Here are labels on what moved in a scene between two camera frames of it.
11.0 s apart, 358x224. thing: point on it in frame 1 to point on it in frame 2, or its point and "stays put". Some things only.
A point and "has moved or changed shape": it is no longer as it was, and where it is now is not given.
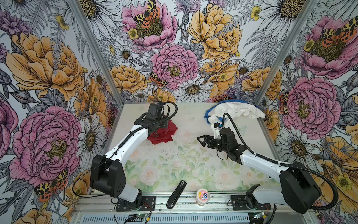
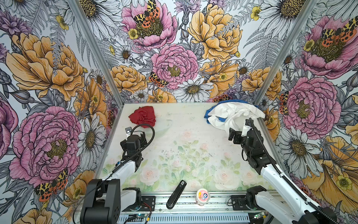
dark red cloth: [163, 135] has moved or changed shape
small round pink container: [203, 196] stays put
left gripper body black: [162, 124] to [124, 145]
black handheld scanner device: [176, 194] stays put
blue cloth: [222, 118] stays put
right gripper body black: [219, 145] to [239, 139]
